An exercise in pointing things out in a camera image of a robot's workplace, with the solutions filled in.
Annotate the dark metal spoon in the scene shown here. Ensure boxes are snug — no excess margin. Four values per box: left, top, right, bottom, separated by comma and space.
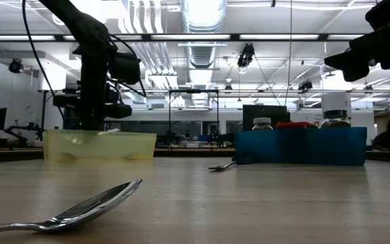
208, 152, 250, 172

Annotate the white column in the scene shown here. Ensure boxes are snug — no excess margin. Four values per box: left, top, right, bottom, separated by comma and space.
321, 91, 351, 112

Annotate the spoon with light blue handle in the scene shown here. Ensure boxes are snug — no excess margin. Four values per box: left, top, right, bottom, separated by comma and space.
0, 178, 144, 237

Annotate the pink cube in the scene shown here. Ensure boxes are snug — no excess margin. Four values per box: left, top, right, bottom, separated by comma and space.
275, 121, 319, 130

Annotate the large black monitor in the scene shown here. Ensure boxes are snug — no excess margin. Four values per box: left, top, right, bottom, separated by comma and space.
242, 104, 291, 131

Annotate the black ceiling-mounted camera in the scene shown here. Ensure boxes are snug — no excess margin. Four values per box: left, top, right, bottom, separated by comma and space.
297, 79, 314, 94
7, 58, 24, 74
237, 43, 256, 68

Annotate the blue plastic bin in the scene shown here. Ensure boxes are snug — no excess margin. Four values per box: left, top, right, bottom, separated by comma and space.
234, 127, 368, 167

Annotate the black background rig frame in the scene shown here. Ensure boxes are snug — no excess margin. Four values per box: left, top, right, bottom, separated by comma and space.
167, 88, 220, 143

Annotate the black overhead rig beam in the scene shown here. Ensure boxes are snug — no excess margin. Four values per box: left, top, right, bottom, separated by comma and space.
0, 33, 368, 43

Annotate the yellow translucent plastic bin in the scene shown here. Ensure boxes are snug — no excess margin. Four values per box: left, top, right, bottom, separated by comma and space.
42, 129, 158, 163

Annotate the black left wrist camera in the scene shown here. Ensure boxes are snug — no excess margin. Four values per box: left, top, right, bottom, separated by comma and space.
108, 52, 142, 85

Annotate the green-lid spice jar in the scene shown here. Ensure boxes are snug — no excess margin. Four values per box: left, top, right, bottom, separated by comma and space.
320, 109, 351, 129

